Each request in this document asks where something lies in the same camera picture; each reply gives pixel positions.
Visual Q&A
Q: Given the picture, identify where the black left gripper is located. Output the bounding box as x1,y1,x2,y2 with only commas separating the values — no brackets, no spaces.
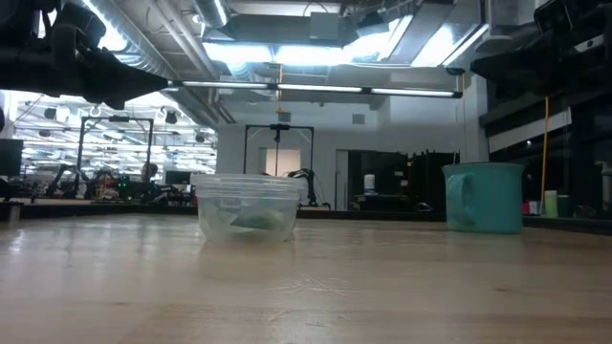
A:
0,46,170,112

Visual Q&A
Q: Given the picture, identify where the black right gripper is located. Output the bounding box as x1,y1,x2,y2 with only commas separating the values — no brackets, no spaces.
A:
470,28,612,97

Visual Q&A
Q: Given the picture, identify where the pale printed paper sachet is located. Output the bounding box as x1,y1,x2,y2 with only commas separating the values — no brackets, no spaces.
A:
229,207,287,232

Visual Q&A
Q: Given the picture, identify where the person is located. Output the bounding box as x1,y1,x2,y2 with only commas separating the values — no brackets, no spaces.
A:
140,161,160,186

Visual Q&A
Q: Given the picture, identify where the teal ceramic mug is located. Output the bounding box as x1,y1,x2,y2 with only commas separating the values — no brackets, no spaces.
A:
441,161,526,235

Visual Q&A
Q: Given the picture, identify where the dark monitor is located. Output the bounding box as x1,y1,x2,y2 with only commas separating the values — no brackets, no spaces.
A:
0,138,25,178

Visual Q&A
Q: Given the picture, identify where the translucent round plastic container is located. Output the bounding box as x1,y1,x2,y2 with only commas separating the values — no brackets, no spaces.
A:
189,172,307,244

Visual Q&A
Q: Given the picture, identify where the pale green cup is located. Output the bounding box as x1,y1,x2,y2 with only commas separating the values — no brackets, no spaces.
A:
543,189,559,219

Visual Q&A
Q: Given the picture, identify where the overhead LED light bar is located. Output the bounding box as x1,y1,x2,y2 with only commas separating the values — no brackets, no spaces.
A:
166,79,464,99

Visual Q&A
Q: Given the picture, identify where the black gantry frame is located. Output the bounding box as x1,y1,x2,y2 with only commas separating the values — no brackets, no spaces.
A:
76,116,155,197

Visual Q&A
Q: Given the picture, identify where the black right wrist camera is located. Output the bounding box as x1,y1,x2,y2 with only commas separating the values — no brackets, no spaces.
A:
533,0,576,32

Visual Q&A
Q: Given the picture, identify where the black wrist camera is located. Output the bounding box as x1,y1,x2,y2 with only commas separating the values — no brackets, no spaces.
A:
533,0,576,32
50,2,107,52

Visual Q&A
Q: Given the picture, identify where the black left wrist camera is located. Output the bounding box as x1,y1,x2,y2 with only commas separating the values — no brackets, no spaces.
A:
50,2,107,52

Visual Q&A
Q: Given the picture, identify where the hanging yellow cable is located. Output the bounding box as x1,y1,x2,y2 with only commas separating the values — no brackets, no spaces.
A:
539,95,551,214

